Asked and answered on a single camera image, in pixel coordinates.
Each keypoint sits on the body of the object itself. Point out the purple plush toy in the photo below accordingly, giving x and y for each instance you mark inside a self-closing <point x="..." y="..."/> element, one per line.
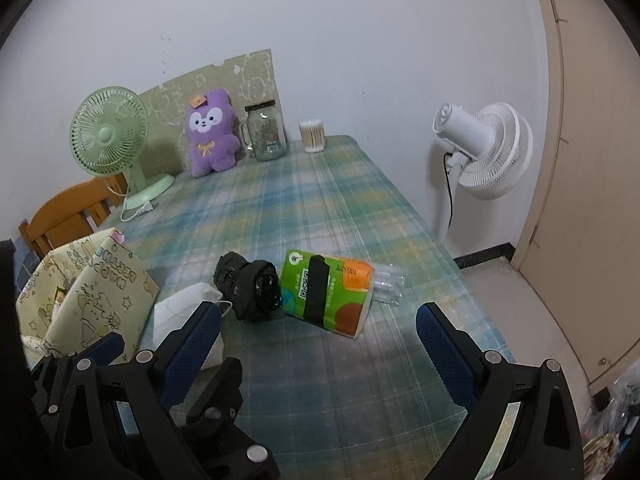
<point x="212" y="145"/>

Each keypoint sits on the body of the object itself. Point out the white standing fan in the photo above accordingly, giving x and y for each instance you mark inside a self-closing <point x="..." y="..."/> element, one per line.
<point x="470" y="130"/>

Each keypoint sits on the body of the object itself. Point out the green orange tissue pack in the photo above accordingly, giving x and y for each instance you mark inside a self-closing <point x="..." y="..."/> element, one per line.
<point x="345" y="310"/>

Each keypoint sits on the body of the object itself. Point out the wooden chair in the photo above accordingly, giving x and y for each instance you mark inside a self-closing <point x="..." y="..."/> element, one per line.
<point x="60" y="210"/>

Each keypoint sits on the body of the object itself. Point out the beige door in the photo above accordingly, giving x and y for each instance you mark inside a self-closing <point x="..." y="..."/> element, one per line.
<point x="600" y="160"/>

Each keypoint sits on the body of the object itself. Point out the plaid tablecloth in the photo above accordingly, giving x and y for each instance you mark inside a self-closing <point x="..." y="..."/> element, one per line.
<point x="325" y="200"/>

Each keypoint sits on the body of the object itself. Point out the white cloth bag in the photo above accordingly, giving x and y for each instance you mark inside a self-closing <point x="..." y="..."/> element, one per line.
<point x="175" y="307"/>

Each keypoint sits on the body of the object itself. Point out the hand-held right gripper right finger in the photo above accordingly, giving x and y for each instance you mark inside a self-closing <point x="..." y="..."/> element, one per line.
<point x="447" y="357"/>

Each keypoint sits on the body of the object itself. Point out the cotton swab container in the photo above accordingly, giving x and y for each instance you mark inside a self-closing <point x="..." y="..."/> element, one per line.
<point x="312" y="137"/>

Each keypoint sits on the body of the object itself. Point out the yellow patterned storage box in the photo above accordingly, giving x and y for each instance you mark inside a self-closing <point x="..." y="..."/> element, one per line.
<point x="115" y="290"/>

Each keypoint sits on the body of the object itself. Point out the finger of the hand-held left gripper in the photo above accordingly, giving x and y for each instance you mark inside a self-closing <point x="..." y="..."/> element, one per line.
<point x="225" y="395"/>
<point x="109" y="347"/>

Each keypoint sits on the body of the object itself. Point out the green desk fan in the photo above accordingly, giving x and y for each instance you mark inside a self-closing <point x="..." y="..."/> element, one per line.
<point x="107" y="135"/>

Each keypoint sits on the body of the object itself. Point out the green patterned board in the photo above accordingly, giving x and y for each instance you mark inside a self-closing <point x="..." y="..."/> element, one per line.
<point x="250" y="75"/>

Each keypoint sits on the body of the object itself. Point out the black cloth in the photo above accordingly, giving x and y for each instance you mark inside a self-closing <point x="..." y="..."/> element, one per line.
<point x="240" y="280"/>

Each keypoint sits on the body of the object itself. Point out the blue plaid bedding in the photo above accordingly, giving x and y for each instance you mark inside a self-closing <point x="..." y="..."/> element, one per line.
<point x="25" y="265"/>

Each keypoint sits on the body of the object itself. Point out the glass jar mug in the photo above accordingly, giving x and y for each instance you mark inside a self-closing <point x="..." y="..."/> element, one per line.
<point x="265" y="135"/>

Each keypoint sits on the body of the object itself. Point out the plastic bags pile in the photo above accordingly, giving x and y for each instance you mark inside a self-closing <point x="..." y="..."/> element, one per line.
<point x="615" y="410"/>

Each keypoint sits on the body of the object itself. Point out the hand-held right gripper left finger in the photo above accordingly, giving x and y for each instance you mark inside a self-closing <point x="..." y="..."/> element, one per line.
<point x="192" y="350"/>

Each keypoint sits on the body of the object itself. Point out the clear plastic packaging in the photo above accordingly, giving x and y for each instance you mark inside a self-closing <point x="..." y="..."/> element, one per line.
<point x="387" y="285"/>

